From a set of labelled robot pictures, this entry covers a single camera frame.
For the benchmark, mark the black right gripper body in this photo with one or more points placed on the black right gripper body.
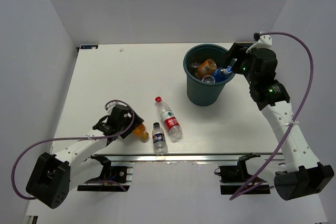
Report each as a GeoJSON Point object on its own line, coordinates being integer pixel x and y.
{"type": "Point", "coordinates": [241, 65]}

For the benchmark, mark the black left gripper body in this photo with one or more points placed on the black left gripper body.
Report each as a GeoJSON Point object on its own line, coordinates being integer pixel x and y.
{"type": "Point", "coordinates": [124, 126]}

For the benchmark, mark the red label water bottle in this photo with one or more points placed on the red label water bottle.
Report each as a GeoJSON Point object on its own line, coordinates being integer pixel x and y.
{"type": "Point", "coordinates": [168, 119]}

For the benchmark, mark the tall blue label water bottle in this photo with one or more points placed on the tall blue label water bottle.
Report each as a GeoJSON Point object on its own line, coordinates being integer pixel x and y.
{"type": "Point", "coordinates": [222, 74]}

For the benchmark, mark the orange juice bottle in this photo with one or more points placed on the orange juice bottle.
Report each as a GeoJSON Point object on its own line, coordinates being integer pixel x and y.
{"type": "Point", "coordinates": [141, 132]}
{"type": "Point", "coordinates": [206, 68]}

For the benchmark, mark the aluminium table front rail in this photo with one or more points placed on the aluminium table front rail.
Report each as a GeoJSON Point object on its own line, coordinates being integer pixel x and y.
{"type": "Point", "coordinates": [216, 158]}

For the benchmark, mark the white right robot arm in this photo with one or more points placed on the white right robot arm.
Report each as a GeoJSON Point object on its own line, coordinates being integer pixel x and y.
{"type": "Point", "coordinates": [302, 174]}

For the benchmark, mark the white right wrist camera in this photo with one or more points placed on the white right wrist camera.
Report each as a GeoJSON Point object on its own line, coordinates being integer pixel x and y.
{"type": "Point", "coordinates": [261, 41]}

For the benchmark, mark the pepsi bottle black cap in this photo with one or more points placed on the pepsi bottle black cap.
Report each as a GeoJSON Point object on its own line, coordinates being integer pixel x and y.
{"type": "Point", "coordinates": [158, 138]}

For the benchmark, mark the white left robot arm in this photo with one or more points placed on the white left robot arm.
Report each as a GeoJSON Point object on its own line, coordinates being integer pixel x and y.
{"type": "Point", "coordinates": [55, 175]}

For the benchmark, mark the blue sticker left corner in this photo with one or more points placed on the blue sticker left corner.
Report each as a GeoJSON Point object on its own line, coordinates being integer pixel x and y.
{"type": "Point", "coordinates": [88, 47]}

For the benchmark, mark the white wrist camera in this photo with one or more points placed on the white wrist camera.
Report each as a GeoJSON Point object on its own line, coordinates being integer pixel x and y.
{"type": "Point", "coordinates": [261, 41]}
{"type": "Point", "coordinates": [109, 106]}

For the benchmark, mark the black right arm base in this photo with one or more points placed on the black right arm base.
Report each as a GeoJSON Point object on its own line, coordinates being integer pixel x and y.
{"type": "Point", "coordinates": [233, 176]}

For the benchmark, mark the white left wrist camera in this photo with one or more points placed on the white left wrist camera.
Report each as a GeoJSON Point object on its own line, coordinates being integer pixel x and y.
{"type": "Point", "coordinates": [109, 106]}

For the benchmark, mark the dark green plastic bin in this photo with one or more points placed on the dark green plastic bin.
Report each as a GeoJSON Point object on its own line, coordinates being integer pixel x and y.
{"type": "Point", "coordinates": [201, 93]}

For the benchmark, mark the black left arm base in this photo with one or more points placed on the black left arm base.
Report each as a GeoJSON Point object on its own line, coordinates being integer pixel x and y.
{"type": "Point", "coordinates": [113, 178]}

